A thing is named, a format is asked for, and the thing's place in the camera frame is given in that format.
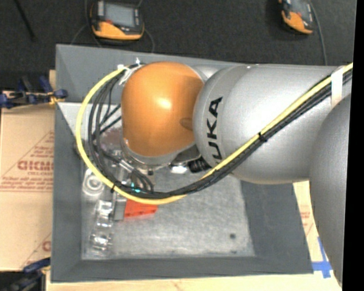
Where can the grey metal bin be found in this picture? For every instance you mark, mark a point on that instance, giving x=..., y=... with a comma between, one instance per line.
x=196, y=227

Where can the brown cardboard board, red print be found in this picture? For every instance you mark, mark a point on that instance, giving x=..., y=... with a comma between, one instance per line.
x=21, y=194

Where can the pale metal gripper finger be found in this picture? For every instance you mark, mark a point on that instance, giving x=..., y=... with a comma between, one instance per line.
x=105, y=209
x=99, y=243

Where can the black cylinder on white bracket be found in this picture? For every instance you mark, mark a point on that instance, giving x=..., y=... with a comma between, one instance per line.
x=199, y=166

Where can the red-brown flat block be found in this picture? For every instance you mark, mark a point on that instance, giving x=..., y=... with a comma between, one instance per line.
x=139, y=210

